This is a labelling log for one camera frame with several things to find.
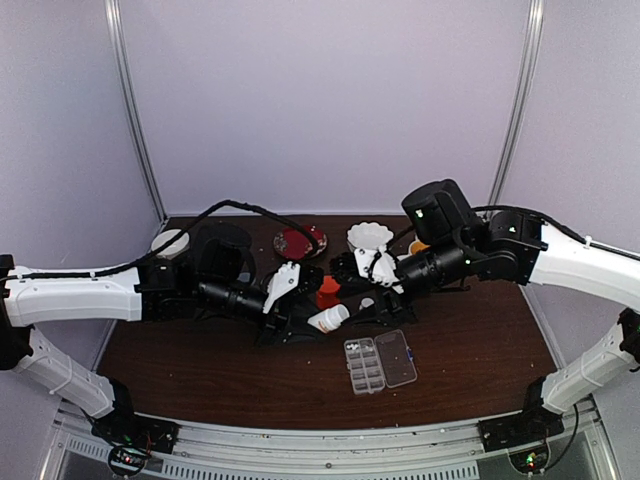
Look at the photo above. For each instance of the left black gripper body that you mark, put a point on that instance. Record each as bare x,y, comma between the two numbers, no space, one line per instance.
278,317

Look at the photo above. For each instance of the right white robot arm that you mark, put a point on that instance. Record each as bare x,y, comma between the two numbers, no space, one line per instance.
521,246

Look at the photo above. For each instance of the front aluminium rail base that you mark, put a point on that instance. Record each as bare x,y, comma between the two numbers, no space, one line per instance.
452,450

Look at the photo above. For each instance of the clear plastic pill organizer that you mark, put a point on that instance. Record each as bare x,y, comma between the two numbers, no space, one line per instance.
382,362

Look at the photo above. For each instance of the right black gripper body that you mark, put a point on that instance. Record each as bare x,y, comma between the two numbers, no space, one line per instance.
387,295

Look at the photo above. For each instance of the floral mug yellow inside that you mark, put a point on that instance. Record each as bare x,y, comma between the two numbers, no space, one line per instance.
416,246

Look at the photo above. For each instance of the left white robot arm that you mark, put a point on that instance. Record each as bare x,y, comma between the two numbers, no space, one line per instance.
186,274

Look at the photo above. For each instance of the white ceramic rice bowl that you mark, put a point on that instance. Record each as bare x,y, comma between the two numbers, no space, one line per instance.
170,244

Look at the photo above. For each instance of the white scalloped bowl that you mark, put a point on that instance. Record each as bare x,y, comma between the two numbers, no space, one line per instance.
368,236

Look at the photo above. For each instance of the right aluminium frame post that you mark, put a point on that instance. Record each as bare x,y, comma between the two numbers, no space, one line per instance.
527,69

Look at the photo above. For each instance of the red floral plate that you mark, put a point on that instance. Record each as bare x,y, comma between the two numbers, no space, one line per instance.
292,245

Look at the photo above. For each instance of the orange pill bottle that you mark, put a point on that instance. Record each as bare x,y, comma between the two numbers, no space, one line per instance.
327,294

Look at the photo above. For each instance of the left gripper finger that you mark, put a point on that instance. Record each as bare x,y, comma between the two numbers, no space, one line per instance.
301,312
291,336

